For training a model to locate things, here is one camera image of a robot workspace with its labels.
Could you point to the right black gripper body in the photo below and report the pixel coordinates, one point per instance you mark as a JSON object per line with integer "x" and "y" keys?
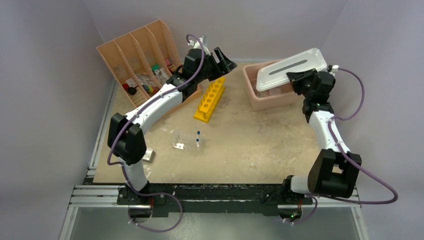
{"x": 302, "y": 85}

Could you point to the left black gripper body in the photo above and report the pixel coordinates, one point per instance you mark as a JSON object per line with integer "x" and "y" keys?
{"x": 212, "y": 70}

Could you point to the white plastic bin lid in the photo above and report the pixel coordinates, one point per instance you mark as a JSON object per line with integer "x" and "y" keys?
{"x": 275, "y": 74}

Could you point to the clear well plate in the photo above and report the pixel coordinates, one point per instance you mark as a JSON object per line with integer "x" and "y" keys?
{"x": 186, "y": 141}

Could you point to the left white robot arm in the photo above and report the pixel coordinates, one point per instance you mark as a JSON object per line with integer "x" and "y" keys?
{"x": 126, "y": 131}

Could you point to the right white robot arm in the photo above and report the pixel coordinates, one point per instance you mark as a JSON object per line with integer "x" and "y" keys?
{"x": 331, "y": 174}

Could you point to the yellow test tube rack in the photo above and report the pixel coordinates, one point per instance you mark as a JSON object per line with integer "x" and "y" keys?
{"x": 210, "y": 99}

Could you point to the pink plastic bin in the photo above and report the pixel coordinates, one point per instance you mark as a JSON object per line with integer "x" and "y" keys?
{"x": 276, "y": 97}

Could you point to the green capped tube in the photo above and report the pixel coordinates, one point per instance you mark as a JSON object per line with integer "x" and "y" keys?
{"x": 156, "y": 69}

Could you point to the peach plastic file organizer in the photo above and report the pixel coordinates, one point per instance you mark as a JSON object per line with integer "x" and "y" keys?
{"x": 131, "y": 56}

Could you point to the black rubber stopper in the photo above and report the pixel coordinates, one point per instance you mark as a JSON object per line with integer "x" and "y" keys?
{"x": 132, "y": 91}

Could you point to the white slide box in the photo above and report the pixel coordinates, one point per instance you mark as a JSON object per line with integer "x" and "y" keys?
{"x": 148, "y": 156}

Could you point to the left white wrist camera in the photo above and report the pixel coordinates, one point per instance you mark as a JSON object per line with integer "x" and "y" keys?
{"x": 202, "y": 44}

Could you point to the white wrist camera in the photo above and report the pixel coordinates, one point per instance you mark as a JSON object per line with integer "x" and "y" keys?
{"x": 202, "y": 44}
{"x": 333, "y": 69}

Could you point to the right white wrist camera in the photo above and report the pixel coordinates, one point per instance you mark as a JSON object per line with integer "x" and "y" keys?
{"x": 333, "y": 69}

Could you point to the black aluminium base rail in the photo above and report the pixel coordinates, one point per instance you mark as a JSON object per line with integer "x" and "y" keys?
{"x": 268, "y": 199}

